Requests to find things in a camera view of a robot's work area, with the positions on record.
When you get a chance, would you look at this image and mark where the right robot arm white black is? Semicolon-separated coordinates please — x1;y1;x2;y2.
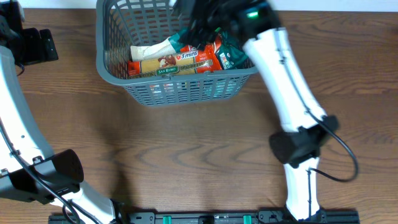
169;1;338;223

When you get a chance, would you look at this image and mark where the spaghetti pasta packet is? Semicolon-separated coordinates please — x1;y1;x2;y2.
127;51;218;78

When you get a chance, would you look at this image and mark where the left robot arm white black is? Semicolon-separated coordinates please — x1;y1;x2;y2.
1;1;129;223

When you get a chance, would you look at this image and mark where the green Nescafe coffee bag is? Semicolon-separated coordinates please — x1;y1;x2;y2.
167;26;251;71

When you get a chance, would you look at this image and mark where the beige clear plastic bag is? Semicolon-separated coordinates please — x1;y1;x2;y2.
130;39;176;61

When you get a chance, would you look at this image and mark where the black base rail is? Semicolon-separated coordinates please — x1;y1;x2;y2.
48;210;361;224

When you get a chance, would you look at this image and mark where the grey plastic basket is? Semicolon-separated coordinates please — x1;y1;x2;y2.
96;0;257;106

